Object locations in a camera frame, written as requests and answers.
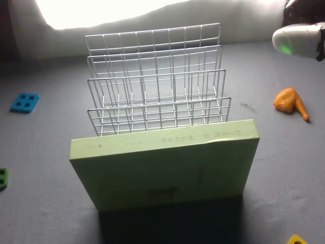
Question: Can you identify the blue four-hole block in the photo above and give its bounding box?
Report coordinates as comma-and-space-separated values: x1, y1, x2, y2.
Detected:
10, 93, 41, 114

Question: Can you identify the green block with holes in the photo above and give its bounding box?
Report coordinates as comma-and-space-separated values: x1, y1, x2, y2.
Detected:
0, 167, 9, 192

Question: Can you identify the yellow block with holes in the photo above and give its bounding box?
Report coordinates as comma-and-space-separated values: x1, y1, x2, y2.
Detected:
286, 234, 308, 244

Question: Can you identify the orange toy chicken wing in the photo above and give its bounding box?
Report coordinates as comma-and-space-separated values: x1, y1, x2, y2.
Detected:
273, 87, 311, 123

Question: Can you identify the pale green book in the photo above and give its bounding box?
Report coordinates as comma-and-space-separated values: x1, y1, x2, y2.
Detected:
69, 118, 261, 211

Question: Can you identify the grey table cloth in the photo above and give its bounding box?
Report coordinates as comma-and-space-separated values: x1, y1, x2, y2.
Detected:
0, 39, 325, 244

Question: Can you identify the white wire file rack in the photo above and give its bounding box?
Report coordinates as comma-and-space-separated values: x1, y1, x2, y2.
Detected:
84, 23, 232, 138

